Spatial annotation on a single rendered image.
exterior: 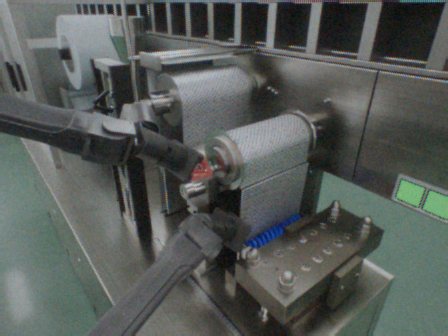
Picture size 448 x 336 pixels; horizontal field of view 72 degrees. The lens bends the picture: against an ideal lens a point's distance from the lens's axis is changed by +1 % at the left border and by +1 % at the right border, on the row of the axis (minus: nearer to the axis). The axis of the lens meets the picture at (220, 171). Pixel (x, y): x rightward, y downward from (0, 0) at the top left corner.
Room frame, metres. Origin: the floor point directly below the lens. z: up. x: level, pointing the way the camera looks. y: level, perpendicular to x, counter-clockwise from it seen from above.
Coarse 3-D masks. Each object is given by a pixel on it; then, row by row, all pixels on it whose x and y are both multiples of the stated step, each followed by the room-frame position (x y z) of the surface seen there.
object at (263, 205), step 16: (288, 176) 0.69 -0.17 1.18; (304, 176) 0.74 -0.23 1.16; (256, 192) 0.62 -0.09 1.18; (272, 192) 0.66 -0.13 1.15; (288, 192) 0.70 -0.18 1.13; (256, 208) 0.63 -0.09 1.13; (272, 208) 0.67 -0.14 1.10; (288, 208) 0.71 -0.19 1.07; (256, 224) 0.63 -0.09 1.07; (272, 224) 0.67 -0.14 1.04
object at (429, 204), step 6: (432, 192) 0.57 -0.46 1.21; (432, 198) 0.57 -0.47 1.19; (438, 198) 0.56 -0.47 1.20; (444, 198) 0.55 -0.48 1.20; (426, 204) 0.58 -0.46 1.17; (432, 204) 0.57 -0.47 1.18; (438, 204) 0.56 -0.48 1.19; (444, 204) 0.55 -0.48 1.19; (432, 210) 0.56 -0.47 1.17; (438, 210) 0.56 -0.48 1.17; (444, 210) 0.55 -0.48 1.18; (444, 216) 0.54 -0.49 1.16
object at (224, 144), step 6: (216, 138) 0.65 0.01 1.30; (222, 138) 0.64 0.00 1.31; (210, 144) 0.67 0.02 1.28; (216, 144) 0.65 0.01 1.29; (222, 144) 0.63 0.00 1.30; (228, 144) 0.63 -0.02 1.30; (228, 150) 0.62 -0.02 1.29; (228, 156) 0.62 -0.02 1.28; (234, 156) 0.61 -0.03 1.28; (234, 162) 0.60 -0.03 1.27; (234, 168) 0.60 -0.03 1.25; (228, 174) 0.62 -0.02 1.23; (234, 174) 0.60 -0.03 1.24; (222, 180) 0.63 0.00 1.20; (228, 180) 0.61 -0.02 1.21; (234, 180) 0.61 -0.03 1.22
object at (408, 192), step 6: (402, 180) 0.63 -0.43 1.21; (402, 186) 0.62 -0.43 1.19; (408, 186) 0.61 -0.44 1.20; (414, 186) 0.60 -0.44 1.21; (420, 186) 0.59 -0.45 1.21; (402, 192) 0.62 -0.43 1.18; (408, 192) 0.61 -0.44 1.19; (414, 192) 0.60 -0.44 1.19; (420, 192) 0.59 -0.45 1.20; (402, 198) 0.62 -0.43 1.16; (408, 198) 0.61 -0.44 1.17; (414, 198) 0.60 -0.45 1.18; (420, 198) 0.59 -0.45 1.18; (414, 204) 0.59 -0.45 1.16
